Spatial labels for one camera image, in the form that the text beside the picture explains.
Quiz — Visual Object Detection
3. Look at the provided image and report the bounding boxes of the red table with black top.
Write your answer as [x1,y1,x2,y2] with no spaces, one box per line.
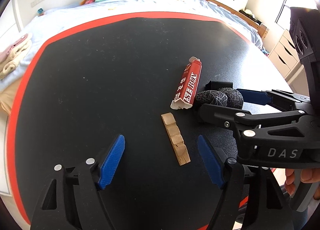
[7,12,290,229]

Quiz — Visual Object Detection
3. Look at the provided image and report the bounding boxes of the bed with blue sheet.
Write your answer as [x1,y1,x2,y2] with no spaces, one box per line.
[1,0,263,114]

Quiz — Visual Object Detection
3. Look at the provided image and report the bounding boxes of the black patterned sock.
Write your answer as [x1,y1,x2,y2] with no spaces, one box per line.
[195,88,244,109]

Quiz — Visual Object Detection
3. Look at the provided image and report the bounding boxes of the brown cardboard strip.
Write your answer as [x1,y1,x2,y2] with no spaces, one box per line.
[161,113,190,166]

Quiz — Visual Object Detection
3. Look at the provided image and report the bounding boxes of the white drawer cabinet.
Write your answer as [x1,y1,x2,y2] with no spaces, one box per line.
[268,30,299,81]

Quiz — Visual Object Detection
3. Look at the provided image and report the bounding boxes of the person's right hand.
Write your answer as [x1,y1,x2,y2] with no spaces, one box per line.
[284,167,320,200]

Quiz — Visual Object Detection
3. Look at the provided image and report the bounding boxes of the wall socket plate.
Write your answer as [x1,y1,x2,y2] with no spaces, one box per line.
[30,0,44,8]

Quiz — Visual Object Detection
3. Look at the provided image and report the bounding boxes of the black plastic block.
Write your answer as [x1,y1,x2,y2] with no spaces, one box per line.
[204,81,233,91]

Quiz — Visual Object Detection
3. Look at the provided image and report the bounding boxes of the folded beige pink towels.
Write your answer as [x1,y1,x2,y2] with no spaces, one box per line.
[1,34,31,80]

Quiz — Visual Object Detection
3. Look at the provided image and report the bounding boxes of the red box ISE BOX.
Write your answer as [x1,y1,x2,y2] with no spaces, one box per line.
[170,56,202,110]

